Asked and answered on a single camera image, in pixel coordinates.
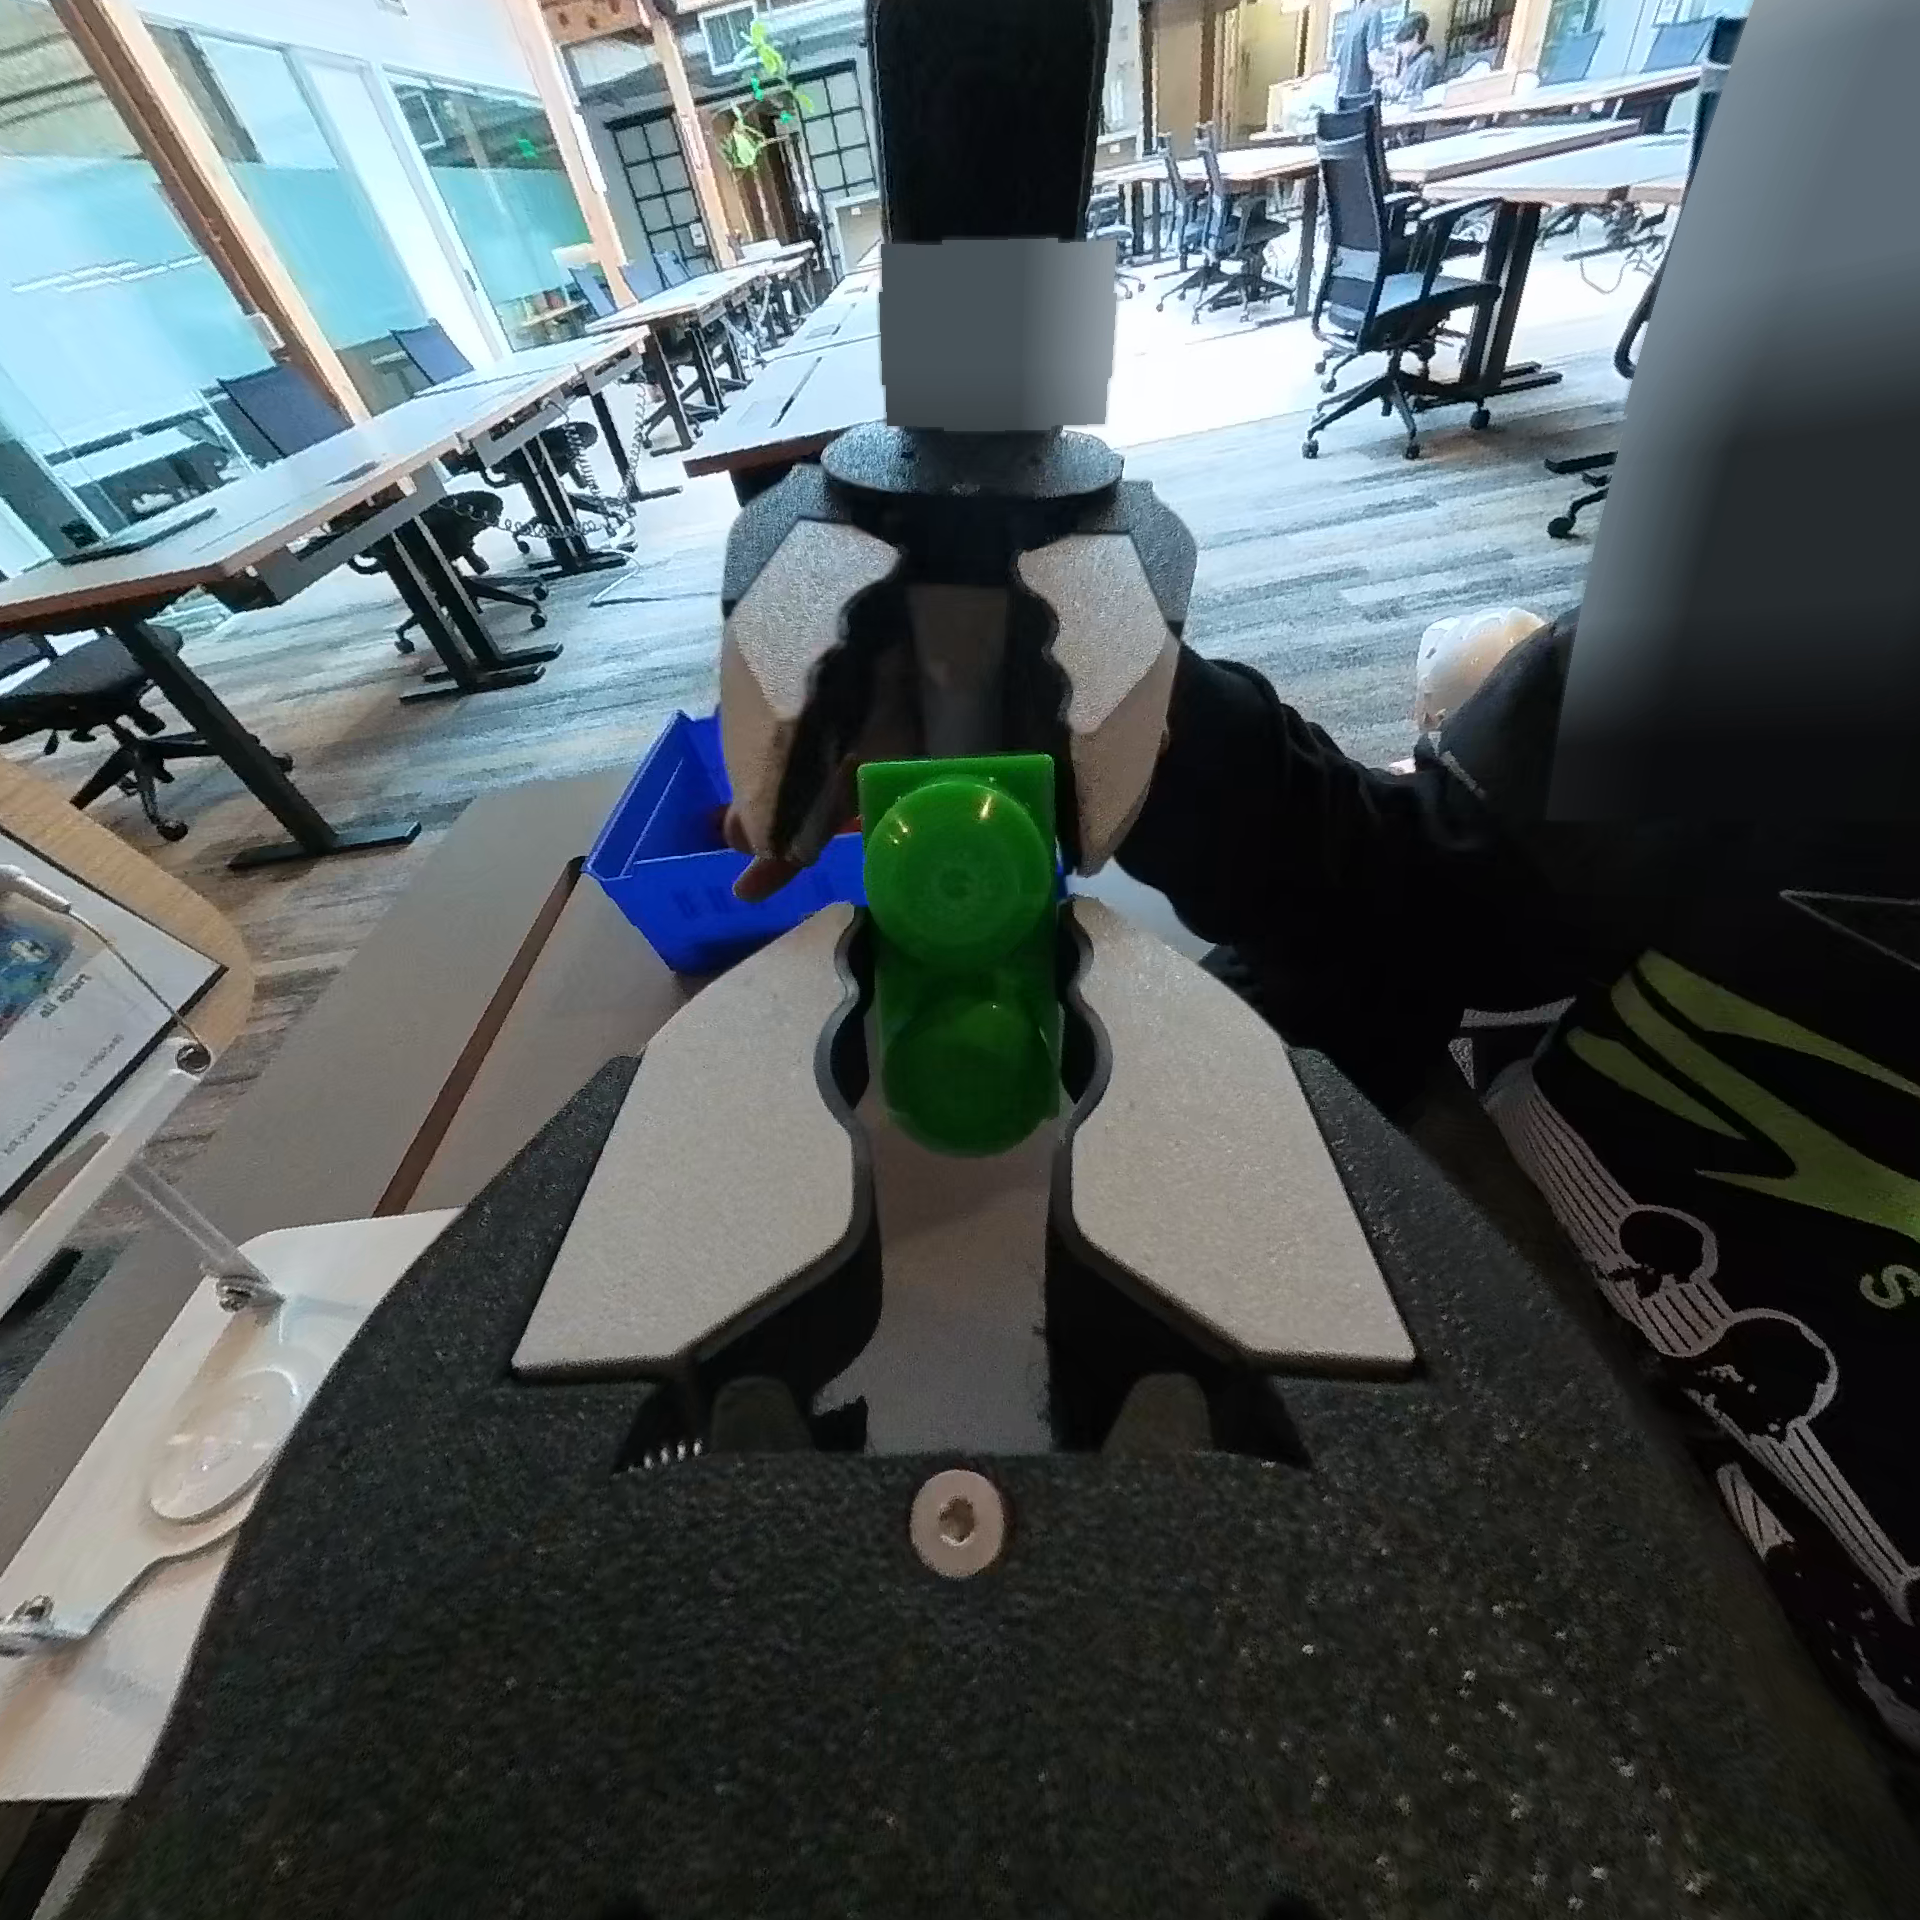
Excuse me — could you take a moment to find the wooden background desk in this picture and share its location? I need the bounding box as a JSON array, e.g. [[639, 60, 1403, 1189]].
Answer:
[[0, 330, 647, 872]]

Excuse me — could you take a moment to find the printed instruction sheet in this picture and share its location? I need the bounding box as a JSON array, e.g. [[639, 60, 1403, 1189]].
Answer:
[[0, 871, 226, 1209]]

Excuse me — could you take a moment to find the blue bin with white label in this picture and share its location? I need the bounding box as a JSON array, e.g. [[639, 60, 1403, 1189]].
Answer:
[[584, 709, 879, 981]]

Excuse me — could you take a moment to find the green mega block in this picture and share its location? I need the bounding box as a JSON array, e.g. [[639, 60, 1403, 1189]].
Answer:
[[855, 751, 1078, 1160]]

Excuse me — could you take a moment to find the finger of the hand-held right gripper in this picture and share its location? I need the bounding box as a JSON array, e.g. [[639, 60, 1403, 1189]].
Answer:
[[1015, 535, 1183, 878], [730, 535, 907, 878]]

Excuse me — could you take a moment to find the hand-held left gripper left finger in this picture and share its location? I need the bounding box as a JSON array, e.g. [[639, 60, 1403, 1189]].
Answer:
[[514, 900, 879, 1382]]

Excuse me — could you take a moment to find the grey background table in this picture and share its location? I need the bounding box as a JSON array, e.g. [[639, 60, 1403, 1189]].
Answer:
[[1246, 114, 1743, 407]]

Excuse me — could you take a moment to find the black office chair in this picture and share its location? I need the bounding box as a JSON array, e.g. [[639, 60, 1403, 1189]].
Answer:
[[0, 615, 293, 848], [1157, 121, 1298, 327], [1302, 105, 1510, 466], [211, 325, 639, 663]]

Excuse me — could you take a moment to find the row of background desks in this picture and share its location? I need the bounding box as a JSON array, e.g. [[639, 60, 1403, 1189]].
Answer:
[[585, 247, 896, 496]]

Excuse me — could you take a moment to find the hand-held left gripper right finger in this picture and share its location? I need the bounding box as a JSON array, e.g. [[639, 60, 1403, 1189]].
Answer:
[[1056, 896, 1422, 1376]]

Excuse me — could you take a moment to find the person's patterned garment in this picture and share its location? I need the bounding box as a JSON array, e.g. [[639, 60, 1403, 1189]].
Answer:
[[1457, 886, 1920, 1833]]

